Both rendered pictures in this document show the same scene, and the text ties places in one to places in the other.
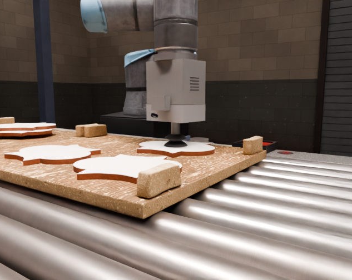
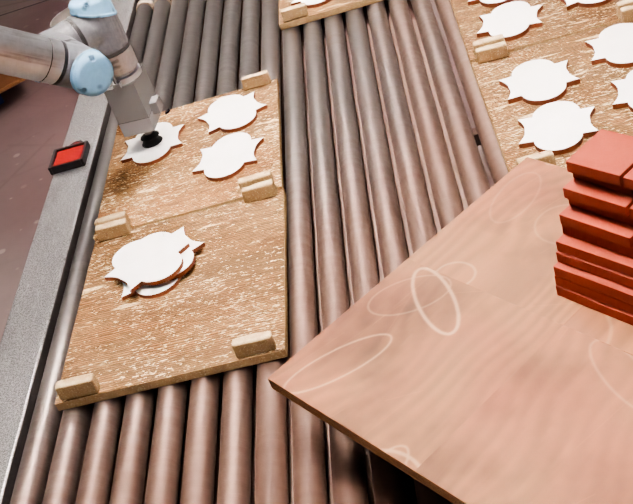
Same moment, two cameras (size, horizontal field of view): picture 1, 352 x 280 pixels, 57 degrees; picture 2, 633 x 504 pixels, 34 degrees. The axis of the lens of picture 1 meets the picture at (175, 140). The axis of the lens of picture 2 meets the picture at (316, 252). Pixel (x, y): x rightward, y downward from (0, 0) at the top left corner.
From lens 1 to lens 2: 2.24 m
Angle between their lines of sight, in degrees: 105
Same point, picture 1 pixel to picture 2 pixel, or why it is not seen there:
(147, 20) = not seen: hidden behind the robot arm
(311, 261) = (272, 56)
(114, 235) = (295, 81)
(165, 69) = (141, 79)
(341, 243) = (251, 60)
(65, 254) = (317, 75)
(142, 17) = not seen: hidden behind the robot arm
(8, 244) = (323, 91)
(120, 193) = (271, 88)
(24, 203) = (296, 114)
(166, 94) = (150, 97)
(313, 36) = not seen: outside the picture
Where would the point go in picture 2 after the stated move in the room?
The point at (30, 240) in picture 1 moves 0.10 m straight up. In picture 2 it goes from (318, 85) to (304, 41)
